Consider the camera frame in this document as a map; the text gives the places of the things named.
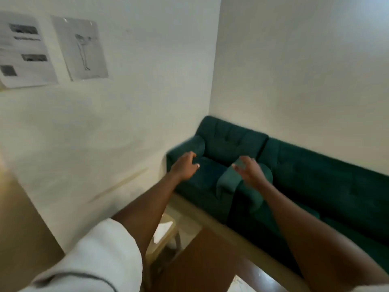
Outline person's left hand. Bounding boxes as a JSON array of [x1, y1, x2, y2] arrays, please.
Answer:
[[169, 151, 200, 181]]

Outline person's right hand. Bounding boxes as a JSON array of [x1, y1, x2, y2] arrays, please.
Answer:
[[231, 156, 268, 189]]

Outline person's left forearm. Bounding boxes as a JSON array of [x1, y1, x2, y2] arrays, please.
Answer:
[[111, 172, 183, 256]]

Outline person's right forearm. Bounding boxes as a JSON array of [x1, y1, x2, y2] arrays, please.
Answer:
[[258, 179, 389, 286]]

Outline dark green armchair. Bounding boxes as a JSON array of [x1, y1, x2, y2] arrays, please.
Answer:
[[166, 115, 274, 224]]

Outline dark green sofa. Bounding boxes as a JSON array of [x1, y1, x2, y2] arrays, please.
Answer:
[[228, 137, 389, 277]]

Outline beige plastic stool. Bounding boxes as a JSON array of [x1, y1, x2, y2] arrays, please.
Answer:
[[143, 213, 183, 292]]

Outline paper sheet with figure drawing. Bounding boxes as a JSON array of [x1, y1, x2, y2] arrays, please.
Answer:
[[51, 15, 109, 82]]

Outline brown wooden door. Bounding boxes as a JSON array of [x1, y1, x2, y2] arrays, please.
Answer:
[[0, 155, 66, 292]]

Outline paper sheet with photos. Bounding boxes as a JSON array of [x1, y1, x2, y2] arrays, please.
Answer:
[[0, 11, 58, 89]]

